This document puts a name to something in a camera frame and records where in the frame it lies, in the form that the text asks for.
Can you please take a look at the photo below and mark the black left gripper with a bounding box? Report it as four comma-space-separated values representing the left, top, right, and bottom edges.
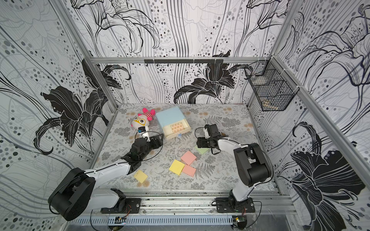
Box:
139, 134, 165, 162

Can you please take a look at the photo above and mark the green sticky note pad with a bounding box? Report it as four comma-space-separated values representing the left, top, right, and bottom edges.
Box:
195, 146, 210, 155

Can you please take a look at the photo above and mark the pink sticky note pad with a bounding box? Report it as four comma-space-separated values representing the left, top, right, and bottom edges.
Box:
182, 165, 196, 177
180, 151, 197, 166

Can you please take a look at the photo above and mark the light blue drawer cabinet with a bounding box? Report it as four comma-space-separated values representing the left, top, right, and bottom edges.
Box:
156, 106, 191, 140

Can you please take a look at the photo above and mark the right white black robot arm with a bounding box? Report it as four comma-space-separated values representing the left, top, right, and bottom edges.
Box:
197, 124, 273, 206

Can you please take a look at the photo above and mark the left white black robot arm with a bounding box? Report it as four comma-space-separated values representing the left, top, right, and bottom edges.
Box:
48, 132, 164, 221

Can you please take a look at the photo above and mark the small yellow sticky note pad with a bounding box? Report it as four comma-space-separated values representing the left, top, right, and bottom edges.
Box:
134, 170, 148, 183

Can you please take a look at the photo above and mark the large yellow sticky note pad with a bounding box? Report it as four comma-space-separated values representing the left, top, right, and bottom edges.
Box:
169, 159, 185, 176

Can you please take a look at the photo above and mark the pink white plush toy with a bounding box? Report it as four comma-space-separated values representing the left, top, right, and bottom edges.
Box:
131, 108, 156, 130

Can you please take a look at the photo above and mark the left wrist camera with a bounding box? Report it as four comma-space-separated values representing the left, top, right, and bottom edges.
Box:
138, 126, 150, 142

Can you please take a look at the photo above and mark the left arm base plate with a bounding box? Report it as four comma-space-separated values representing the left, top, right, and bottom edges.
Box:
100, 198, 141, 214

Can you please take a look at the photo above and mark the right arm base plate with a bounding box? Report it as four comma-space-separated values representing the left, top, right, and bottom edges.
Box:
211, 197, 255, 214

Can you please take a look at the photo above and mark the white slotted cable duct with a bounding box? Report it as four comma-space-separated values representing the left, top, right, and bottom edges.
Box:
70, 215, 233, 226

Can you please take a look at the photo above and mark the black bar on rail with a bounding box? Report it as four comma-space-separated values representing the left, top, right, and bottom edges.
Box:
144, 59, 224, 64

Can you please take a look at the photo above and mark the black wire basket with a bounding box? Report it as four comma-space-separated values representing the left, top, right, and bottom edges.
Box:
244, 60, 295, 112

